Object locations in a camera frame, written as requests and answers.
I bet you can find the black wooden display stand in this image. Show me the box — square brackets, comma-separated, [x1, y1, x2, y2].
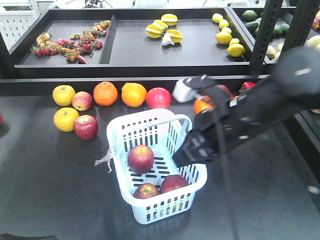
[0, 7, 320, 240]

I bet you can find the small red apple rear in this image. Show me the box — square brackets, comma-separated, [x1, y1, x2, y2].
[71, 91, 93, 112]

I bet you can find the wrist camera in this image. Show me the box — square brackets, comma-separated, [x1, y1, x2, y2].
[172, 74, 216, 103]

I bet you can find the orange left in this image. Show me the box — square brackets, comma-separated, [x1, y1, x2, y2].
[93, 81, 118, 107]

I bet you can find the yellow apple front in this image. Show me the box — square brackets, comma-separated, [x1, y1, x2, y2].
[53, 107, 80, 132]

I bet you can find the yellow apple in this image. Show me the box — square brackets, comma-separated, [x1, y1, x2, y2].
[52, 85, 76, 107]
[53, 107, 80, 132]

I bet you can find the red apple small middle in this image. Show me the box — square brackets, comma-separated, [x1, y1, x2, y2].
[217, 84, 234, 99]

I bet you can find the light blue plastic basket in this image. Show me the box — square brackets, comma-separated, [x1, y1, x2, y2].
[95, 108, 208, 225]

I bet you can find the red bell pepper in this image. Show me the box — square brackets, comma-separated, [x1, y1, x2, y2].
[239, 81, 256, 92]

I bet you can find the white garlic bulb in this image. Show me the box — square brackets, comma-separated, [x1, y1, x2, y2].
[161, 33, 175, 47]

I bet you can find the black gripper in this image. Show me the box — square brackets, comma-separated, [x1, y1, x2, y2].
[172, 85, 248, 168]

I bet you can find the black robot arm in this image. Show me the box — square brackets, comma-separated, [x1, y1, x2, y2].
[172, 47, 320, 167]

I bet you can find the dark red apple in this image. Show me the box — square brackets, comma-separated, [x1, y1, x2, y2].
[74, 115, 99, 141]

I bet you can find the yellow apple rear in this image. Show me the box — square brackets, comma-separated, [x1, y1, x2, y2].
[52, 85, 76, 107]

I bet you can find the orange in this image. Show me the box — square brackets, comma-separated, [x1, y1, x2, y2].
[93, 81, 118, 107]
[121, 82, 147, 108]
[193, 95, 216, 114]

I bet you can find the red apple beside oranges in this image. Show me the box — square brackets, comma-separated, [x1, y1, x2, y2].
[145, 87, 172, 109]

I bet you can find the orange middle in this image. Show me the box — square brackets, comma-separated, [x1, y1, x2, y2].
[193, 95, 216, 114]

